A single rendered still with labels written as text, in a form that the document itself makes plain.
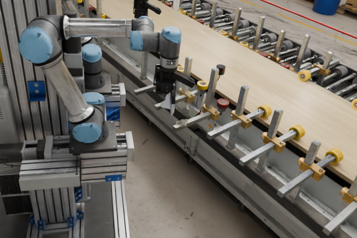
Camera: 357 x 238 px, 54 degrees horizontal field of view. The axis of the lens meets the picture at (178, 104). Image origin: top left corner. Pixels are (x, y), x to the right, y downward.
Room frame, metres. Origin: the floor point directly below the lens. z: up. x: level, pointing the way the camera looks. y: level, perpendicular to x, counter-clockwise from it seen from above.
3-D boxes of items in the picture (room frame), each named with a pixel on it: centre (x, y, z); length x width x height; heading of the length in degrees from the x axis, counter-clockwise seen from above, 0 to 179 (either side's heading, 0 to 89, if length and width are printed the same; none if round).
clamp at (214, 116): (1.94, -0.22, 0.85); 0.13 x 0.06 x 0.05; 43
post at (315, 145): (1.40, -0.71, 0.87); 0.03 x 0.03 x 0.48; 43
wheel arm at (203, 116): (1.85, -0.15, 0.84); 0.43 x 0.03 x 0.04; 133
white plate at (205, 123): (1.96, -0.16, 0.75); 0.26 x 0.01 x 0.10; 43
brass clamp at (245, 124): (1.75, -0.39, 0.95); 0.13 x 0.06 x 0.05; 43
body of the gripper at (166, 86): (1.25, 0.06, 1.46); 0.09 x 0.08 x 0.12; 106
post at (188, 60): (2.13, -0.03, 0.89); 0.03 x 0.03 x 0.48; 43
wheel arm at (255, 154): (1.53, -0.54, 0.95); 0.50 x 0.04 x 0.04; 133
